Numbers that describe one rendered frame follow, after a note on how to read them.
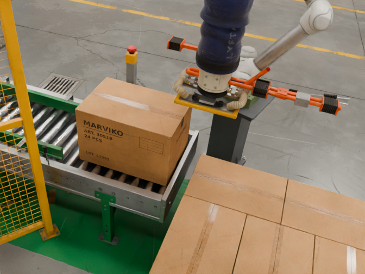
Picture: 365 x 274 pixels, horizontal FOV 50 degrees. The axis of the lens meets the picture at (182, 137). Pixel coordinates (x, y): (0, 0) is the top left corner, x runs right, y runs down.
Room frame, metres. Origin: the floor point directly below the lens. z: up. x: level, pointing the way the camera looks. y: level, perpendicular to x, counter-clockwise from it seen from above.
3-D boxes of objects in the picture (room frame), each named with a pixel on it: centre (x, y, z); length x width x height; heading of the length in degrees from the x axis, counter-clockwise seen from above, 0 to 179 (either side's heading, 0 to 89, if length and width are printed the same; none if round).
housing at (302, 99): (1.70, -0.58, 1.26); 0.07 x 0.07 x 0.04; 77
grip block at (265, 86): (1.75, -0.37, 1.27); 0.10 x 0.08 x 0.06; 167
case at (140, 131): (1.92, 0.30, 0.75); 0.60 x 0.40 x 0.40; 76
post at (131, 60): (2.45, 0.43, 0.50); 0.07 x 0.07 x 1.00; 77
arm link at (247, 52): (2.52, -0.38, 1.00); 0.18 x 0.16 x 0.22; 174
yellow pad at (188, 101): (1.72, -0.11, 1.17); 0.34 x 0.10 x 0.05; 77
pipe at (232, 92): (1.81, -0.13, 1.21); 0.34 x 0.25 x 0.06; 77
